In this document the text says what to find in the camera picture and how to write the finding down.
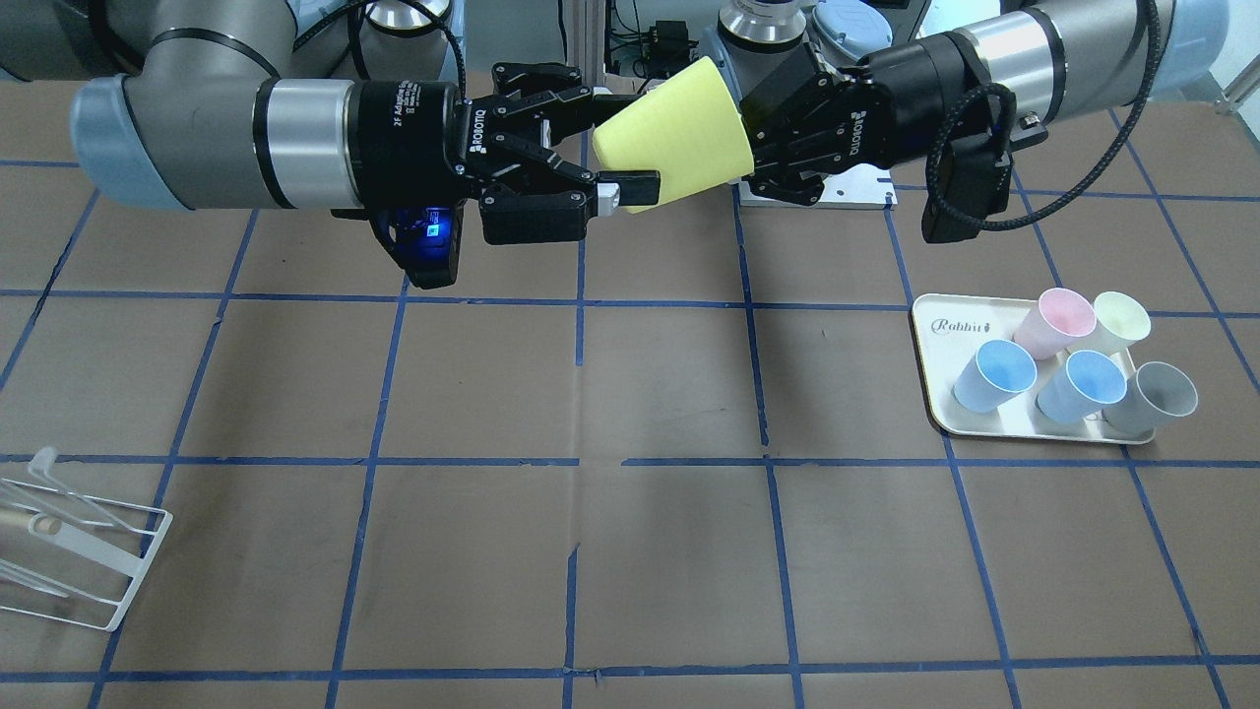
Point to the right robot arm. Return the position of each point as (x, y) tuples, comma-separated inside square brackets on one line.
[(213, 120)]

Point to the cream plastic tray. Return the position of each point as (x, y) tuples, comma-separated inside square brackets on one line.
[(949, 329)]

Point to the pale green plastic cup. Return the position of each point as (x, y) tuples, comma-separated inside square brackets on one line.
[(1121, 322)]

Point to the white wire dish rack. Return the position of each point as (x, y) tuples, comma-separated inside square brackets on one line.
[(73, 557)]

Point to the light blue cup middle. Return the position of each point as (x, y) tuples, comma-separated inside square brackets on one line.
[(1086, 383)]

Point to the light blue cup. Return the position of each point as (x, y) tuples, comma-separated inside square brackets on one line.
[(1086, 383), (998, 372)]

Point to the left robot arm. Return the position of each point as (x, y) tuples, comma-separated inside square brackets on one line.
[(965, 99)]

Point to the grey plastic cup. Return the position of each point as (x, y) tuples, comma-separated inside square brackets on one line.
[(1158, 393)]

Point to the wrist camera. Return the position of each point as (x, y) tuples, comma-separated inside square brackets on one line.
[(974, 172), (423, 242)]

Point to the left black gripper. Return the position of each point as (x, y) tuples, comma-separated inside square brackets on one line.
[(898, 96)]

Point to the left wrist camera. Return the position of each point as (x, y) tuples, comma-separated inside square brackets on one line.
[(974, 172)]

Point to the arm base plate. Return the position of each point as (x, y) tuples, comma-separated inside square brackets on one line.
[(863, 187)]

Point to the pink plastic cup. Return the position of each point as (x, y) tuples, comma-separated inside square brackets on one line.
[(1059, 317)]

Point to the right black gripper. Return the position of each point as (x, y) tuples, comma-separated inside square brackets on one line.
[(407, 143)]

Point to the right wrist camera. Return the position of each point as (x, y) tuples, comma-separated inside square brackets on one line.
[(423, 242)]

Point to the light blue cup outer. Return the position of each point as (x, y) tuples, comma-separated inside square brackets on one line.
[(998, 372)]

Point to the aluminium frame post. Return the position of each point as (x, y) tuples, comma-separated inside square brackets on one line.
[(584, 26)]

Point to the black electronics box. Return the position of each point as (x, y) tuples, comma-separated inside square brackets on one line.
[(668, 48)]

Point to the yellow plastic cup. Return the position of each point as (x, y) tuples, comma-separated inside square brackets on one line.
[(688, 130)]

